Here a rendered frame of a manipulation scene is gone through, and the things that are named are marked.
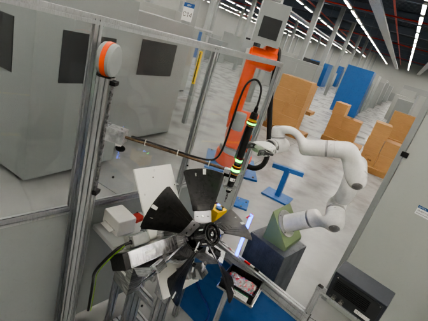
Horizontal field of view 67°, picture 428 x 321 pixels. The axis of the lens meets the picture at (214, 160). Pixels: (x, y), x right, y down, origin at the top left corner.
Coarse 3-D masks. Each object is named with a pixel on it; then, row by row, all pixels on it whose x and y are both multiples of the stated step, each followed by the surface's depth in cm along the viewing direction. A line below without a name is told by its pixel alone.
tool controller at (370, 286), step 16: (336, 272) 162; (352, 272) 163; (336, 288) 165; (352, 288) 158; (368, 288) 155; (384, 288) 156; (352, 304) 161; (368, 304) 154; (384, 304) 149; (368, 320) 158
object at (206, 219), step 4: (196, 212) 170; (200, 212) 170; (204, 212) 170; (208, 212) 170; (196, 216) 170; (200, 216) 169; (204, 216) 169; (196, 220) 169; (200, 220) 169; (204, 220) 169; (208, 220) 168
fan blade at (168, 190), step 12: (168, 192) 149; (156, 204) 147; (168, 204) 150; (180, 204) 153; (156, 216) 149; (168, 216) 152; (180, 216) 155; (144, 228) 148; (156, 228) 152; (168, 228) 155; (180, 228) 158
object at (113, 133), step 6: (108, 126) 160; (114, 126) 162; (120, 126) 164; (108, 132) 159; (114, 132) 159; (120, 132) 158; (126, 132) 162; (108, 138) 160; (114, 138) 160; (120, 138) 159; (120, 144) 160
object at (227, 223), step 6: (222, 216) 188; (228, 216) 190; (234, 216) 193; (216, 222) 180; (222, 222) 182; (228, 222) 184; (234, 222) 187; (222, 228) 176; (228, 228) 179; (234, 228) 182; (240, 228) 186; (246, 228) 191; (234, 234) 177; (240, 234) 181; (246, 234) 185
